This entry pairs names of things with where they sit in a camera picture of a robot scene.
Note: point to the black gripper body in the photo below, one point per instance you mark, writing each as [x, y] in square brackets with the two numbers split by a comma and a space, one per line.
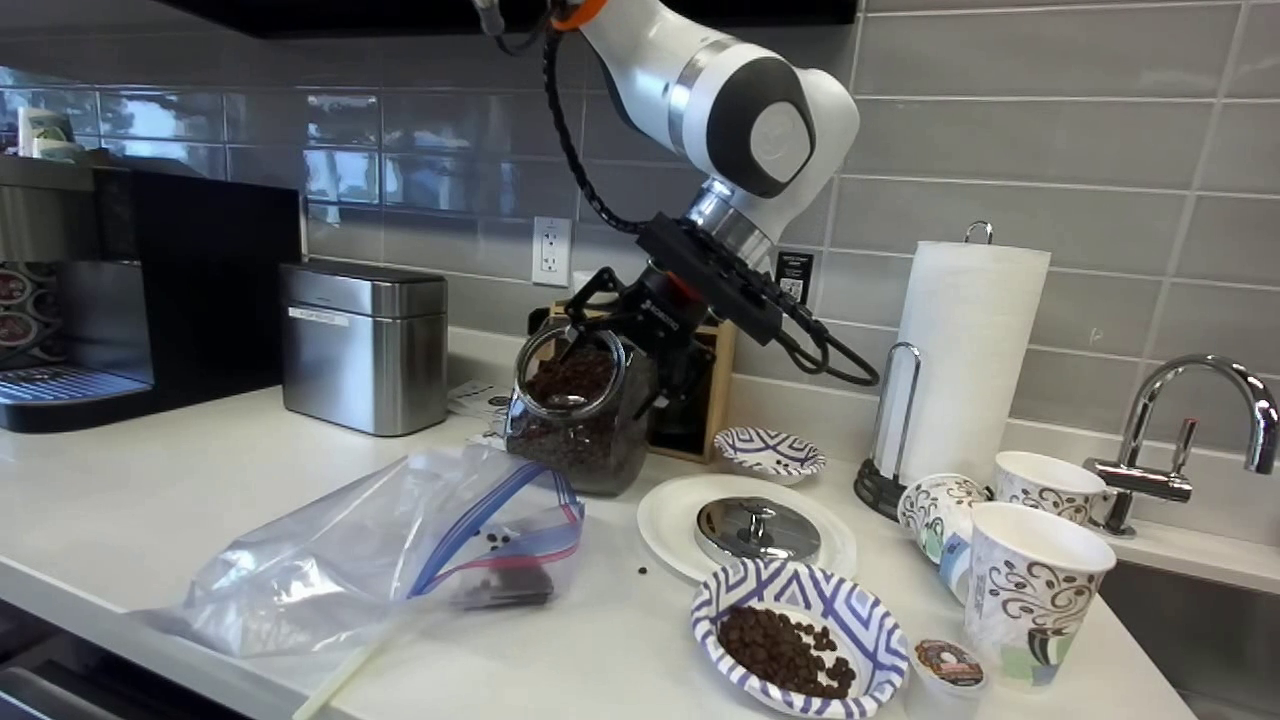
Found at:
[673, 326]

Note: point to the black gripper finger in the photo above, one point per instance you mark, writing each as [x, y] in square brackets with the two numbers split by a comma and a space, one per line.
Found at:
[624, 363]
[598, 305]

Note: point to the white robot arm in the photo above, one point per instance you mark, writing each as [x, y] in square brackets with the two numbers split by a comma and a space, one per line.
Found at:
[723, 107]

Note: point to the glass jar of coffee beans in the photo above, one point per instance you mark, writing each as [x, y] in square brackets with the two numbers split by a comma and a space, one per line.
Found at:
[582, 432]

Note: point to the coffee beans inside bag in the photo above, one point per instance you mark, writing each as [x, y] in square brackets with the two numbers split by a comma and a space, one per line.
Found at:
[513, 585]

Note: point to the coffee beans heap in bowl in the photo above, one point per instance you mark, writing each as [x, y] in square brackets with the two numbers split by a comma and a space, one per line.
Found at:
[786, 652]

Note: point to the clear zip plastic bag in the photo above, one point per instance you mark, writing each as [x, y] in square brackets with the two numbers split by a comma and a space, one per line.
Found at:
[345, 561]

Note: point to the black coffee machine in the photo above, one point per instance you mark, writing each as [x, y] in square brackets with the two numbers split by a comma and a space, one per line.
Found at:
[173, 292]

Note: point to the coffee pod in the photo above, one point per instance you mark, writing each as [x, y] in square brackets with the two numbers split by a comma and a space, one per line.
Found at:
[951, 660]

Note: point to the small blue patterned paper bowl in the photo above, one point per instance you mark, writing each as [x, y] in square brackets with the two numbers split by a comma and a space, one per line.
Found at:
[768, 452]

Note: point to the white plate with strainer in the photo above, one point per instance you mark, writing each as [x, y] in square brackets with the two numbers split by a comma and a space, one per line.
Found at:
[761, 527]

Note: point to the stainless steel bin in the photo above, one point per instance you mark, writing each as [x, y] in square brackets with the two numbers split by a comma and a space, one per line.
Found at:
[367, 349]

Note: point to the metal paper towel holder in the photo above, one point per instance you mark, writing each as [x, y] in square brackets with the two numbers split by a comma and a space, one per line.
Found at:
[880, 485]

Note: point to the white paper towel roll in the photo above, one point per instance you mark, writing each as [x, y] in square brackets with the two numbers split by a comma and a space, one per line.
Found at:
[974, 346]

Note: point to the large blue patterned paper bowl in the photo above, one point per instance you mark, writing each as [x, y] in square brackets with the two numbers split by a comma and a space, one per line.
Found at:
[826, 600]

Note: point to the tipped patterned paper cup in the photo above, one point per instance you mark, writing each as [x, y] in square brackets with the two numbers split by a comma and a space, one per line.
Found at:
[943, 527]

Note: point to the short patterned paper cup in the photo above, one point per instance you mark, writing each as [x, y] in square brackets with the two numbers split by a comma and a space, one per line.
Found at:
[1055, 485]

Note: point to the tall patterned paper cup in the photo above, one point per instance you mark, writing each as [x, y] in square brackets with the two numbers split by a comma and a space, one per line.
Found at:
[1032, 600]

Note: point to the chrome faucet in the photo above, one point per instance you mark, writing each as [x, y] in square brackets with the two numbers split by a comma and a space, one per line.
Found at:
[1174, 412]

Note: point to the patterned pod box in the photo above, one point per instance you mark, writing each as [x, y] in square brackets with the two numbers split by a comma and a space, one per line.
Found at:
[28, 310]

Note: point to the sink basin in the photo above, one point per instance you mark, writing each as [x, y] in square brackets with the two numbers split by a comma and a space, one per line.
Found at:
[1202, 641]

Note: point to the dark cabinet front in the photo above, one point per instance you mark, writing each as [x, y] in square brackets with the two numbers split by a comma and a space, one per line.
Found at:
[83, 667]

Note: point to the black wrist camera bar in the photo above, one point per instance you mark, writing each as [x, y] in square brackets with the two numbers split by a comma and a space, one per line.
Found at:
[712, 283]

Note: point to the white wall outlet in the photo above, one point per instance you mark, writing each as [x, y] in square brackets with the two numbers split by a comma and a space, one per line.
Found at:
[548, 249]

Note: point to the black wall tag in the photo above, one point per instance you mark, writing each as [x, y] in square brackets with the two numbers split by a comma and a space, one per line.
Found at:
[796, 274]

